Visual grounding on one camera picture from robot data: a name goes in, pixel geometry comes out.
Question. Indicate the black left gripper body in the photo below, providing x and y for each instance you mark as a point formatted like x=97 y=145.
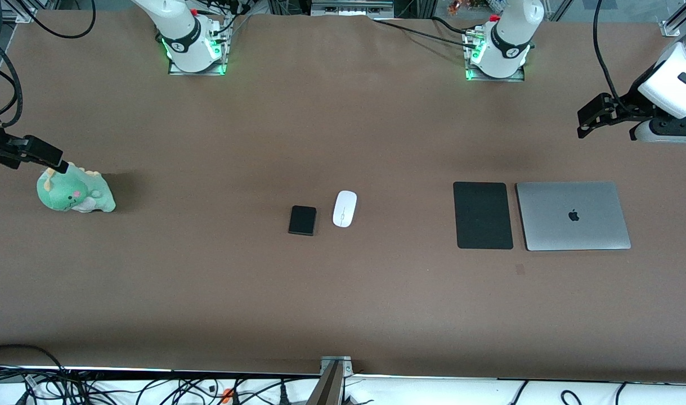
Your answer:
x=627 y=107

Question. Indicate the black phone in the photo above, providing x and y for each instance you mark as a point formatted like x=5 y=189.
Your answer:
x=302 y=220

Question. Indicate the white computer mouse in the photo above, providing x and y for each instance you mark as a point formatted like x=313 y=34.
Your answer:
x=344 y=209

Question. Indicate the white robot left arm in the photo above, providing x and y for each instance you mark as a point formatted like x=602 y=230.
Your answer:
x=509 y=34

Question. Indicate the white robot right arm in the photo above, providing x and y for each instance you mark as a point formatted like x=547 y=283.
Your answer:
x=188 y=39

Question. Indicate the black mouse pad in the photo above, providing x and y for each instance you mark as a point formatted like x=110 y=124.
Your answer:
x=483 y=215

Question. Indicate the green dinosaur plush toy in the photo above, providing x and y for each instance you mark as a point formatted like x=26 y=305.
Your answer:
x=72 y=194

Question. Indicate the grey closed laptop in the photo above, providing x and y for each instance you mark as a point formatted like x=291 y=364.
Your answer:
x=573 y=216

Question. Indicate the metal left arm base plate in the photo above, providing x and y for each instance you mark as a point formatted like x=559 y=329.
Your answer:
x=517 y=77

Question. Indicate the aluminium frame profile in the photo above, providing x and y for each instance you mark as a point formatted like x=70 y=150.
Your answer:
x=680 y=19
x=19 y=11

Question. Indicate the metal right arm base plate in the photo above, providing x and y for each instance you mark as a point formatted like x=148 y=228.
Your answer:
x=176 y=71

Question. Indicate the aluminium camera post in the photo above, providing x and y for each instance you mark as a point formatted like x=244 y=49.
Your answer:
x=330 y=382

